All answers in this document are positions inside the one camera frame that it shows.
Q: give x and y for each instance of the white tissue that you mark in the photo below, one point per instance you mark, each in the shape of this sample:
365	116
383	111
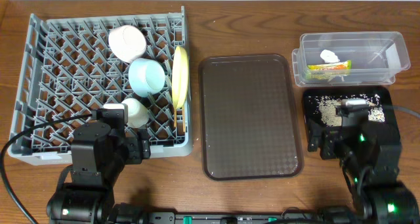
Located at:
329	56

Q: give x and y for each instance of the pink white small bowl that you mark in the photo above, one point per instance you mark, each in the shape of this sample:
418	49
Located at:
127	43

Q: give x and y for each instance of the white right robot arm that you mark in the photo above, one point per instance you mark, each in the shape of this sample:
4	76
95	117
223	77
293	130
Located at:
369	155

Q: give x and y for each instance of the pile of white rice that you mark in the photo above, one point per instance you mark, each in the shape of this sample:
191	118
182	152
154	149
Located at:
324	106

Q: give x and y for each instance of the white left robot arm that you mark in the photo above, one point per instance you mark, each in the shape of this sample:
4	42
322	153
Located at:
85	191

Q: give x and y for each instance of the green orange snack wrapper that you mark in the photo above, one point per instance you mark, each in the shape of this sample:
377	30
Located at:
329	71

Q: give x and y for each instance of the wooden chopstick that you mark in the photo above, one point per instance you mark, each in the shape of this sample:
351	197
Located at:
183	120
175	118

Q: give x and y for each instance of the grey plastic dishwasher rack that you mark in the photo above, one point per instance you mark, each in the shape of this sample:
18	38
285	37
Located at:
68	70

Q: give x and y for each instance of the light blue bowl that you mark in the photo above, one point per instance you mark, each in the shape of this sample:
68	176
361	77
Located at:
146	76

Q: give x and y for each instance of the white paper cup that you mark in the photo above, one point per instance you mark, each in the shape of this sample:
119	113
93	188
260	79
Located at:
137	113

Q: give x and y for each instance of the yellow round plate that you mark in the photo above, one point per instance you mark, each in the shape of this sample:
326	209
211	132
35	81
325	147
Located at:
180	77

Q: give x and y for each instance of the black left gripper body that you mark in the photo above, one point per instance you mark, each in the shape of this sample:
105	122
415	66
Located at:
138	148

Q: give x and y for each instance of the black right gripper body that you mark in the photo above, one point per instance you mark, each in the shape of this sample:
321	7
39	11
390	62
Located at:
321	142

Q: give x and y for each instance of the brown plastic serving tray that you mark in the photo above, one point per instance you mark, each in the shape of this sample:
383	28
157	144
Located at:
249	119

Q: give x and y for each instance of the black rectangular waste tray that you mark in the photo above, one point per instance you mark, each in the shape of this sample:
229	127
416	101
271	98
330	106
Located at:
390	118

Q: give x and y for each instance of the clear plastic waste bin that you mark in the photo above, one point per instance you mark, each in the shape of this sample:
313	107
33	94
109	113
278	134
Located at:
377	57

